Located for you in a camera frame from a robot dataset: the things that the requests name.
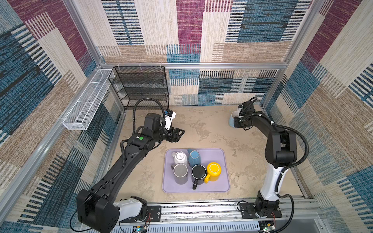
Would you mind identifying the light blue mug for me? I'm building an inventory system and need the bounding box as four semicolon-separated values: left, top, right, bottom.
229;111;240;128

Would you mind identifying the black mug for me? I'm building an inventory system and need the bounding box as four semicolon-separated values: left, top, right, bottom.
191;165;207;190

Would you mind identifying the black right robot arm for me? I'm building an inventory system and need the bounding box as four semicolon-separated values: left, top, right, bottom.
233;97;297;216

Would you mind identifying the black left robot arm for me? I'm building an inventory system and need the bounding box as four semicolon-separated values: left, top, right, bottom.
76;109;185;233

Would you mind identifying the white pink mug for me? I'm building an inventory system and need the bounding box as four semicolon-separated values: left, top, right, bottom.
171;151;188;168

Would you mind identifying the teal dotted floral mug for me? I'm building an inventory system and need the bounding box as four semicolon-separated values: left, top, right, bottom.
187;149;201;167

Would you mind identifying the grey mug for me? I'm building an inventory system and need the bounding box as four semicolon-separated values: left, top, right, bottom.
173;163;188;185

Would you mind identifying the yellow mug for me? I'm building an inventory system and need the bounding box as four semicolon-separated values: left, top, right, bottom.
204;162;222;183

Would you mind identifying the lavender tray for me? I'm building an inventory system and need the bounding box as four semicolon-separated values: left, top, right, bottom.
162;148;230;193

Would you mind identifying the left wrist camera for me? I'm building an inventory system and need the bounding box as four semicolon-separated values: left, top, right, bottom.
165;109;176;131

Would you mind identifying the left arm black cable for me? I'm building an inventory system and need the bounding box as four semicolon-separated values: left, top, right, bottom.
120;97;166;167

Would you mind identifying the black wire mesh shelf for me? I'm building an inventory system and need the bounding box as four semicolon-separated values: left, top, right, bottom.
108;66;170;110

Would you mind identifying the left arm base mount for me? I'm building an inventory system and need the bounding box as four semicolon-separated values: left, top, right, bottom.
128;196;161;222

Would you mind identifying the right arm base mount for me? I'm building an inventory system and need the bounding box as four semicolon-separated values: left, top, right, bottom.
236;201;283;219

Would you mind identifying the white wire mesh basket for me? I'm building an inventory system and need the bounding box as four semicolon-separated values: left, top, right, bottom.
63;69;111;131

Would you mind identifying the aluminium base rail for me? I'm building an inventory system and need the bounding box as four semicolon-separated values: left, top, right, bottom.
110;197;332;233

